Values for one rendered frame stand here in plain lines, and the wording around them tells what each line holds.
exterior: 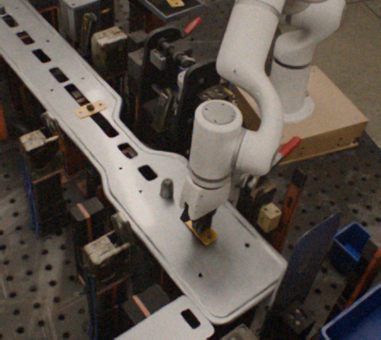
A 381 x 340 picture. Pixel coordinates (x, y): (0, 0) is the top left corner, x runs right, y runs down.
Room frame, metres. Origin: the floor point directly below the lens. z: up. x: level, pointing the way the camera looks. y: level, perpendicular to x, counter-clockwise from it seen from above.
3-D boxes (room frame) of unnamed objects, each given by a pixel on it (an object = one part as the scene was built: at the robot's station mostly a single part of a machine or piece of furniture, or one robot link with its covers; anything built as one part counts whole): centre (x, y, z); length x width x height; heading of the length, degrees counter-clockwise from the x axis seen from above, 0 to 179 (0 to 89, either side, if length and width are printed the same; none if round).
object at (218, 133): (0.74, -0.05, 1.29); 0.09 x 0.08 x 0.13; 76
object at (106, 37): (1.31, 0.27, 0.89); 0.13 x 0.11 x 0.38; 132
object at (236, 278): (1.09, 0.29, 1.00); 1.38 x 0.22 x 0.02; 42
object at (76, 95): (1.14, 0.33, 0.84); 0.17 x 0.06 x 0.29; 132
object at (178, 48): (1.15, 0.05, 0.94); 0.18 x 0.13 x 0.49; 42
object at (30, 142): (0.92, 0.36, 0.87); 0.12 x 0.09 x 0.35; 132
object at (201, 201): (0.74, -0.04, 1.14); 0.10 x 0.07 x 0.11; 132
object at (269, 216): (0.77, -0.19, 0.88); 0.04 x 0.04 x 0.36; 42
